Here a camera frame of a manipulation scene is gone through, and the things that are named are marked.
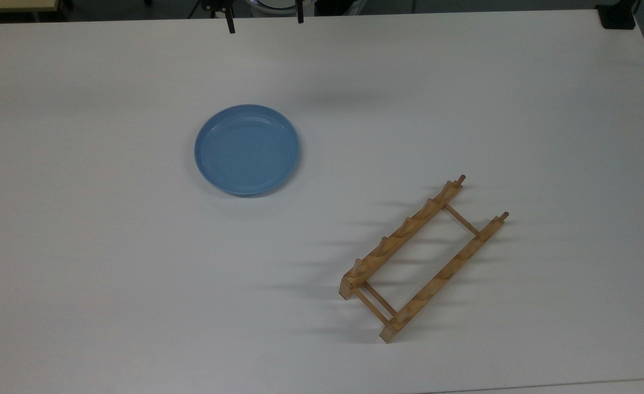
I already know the yellow table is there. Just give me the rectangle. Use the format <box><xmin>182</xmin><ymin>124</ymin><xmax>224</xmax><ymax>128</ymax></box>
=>
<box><xmin>0</xmin><ymin>0</ymin><xmax>61</xmax><ymax>13</ymax></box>

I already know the black table clamp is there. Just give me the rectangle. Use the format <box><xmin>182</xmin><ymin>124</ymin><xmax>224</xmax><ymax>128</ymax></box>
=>
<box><xmin>596</xmin><ymin>0</ymin><xmax>638</xmax><ymax>30</ymax></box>

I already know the wooden plate rack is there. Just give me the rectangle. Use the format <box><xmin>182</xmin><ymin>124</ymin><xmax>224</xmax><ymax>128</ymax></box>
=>
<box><xmin>338</xmin><ymin>174</ymin><xmax>510</xmax><ymax>344</ymax></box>

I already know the blue round plate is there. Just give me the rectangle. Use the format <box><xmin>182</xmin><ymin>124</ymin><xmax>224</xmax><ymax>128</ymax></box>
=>
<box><xmin>194</xmin><ymin>104</ymin><xmax>301</xmax><ymax>198</ymax></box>

